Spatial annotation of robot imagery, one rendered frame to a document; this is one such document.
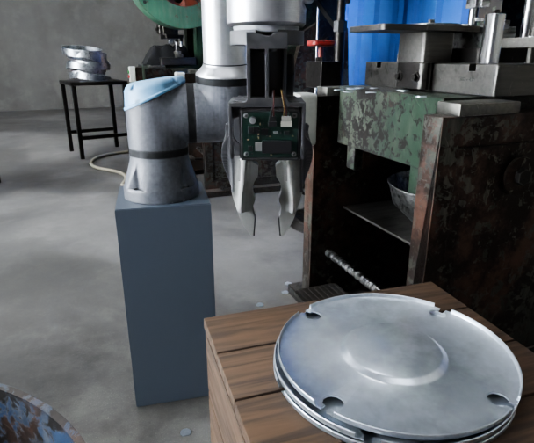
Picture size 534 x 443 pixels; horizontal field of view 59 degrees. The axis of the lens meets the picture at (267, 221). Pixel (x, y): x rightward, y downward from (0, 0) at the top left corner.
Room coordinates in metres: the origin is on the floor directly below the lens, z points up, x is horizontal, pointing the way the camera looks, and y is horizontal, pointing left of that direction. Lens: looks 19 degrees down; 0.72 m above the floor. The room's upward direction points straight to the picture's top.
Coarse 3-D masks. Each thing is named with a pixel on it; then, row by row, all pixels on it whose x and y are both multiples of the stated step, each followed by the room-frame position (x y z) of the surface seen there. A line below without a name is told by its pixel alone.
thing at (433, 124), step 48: (432, 144) 0.84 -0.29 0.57; (480, 144) 0.86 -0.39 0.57; (528, 144) 0.91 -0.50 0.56; (432, 192) 0.83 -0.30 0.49; (480, 192) 0.87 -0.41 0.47; (528, 192) 0.92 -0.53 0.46; (432, 240) 0.83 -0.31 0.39; (480, 240) 0.88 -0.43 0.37; (528, 240) 0.93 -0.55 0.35; (480, 288) 0.89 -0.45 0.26; (528, 288) 0.94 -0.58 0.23; (528, 336) 0.95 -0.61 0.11
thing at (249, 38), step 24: (264, 48) 0.44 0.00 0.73; (264, 72) 0.46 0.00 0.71; (240, 96) 0.51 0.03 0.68; (264, 96) 0.46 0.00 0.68; (288, 96) 0.51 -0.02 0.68; (240, 120) 0.44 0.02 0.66; (264, 120) 0.44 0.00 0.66; (288, 120) 0.44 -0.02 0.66; (240, 144) 0.44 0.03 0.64; (264, 144) 0.44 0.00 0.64; (288, 144) 0.44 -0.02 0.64
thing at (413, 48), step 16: (352, 32) 1.12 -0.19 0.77; (368, 32) 1.10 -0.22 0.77; (384, 32) 1.10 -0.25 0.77; (400, 32) 1.10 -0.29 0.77; (416, 32) 1.10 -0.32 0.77; (432, 32) 1.07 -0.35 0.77; (448, 32) 1.09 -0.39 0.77; (464, 32) 1.10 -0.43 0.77; (400, 48) 1.14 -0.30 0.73; (416, 48) 1.09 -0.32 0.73; (432, 48) 1.07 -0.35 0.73; (448, 48) 1.09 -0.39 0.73; (400, 64) 1.14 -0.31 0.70; (416, 64) 1.09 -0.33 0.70; (400, 80) 1.13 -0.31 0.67; (416, 80) 1.08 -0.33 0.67
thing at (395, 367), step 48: (288, 336) 0.54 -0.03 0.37; (336, 336) 0.54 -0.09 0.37; (384, 336) 0.53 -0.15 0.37; (432, 336) 0.54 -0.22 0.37; (480, 336) 0.54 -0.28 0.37; (336, 384) 0.44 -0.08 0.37; (384, 384) 0.44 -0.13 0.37; (432, 384) 0.44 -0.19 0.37; (480, 384) 0.44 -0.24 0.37; (384, 432) 0.37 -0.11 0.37; (432, 432) 0.37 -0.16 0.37
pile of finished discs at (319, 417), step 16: (288, 384) 0.45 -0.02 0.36; (288, 400) 0.44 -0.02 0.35; (304, 400) 0.43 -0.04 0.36; (336, 400) 0.43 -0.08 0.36; (496, 400) 0.43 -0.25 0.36; (304, 416) 0.41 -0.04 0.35; (320, 416) 0.40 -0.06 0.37; (512, 416) 0.40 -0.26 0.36; (336, 432) 0.38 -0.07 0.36; (352, 432) 0.37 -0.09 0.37; (368, 432) 0.39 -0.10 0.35; (480, 432) 0.38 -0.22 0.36; (496, 432) 0.38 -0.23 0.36
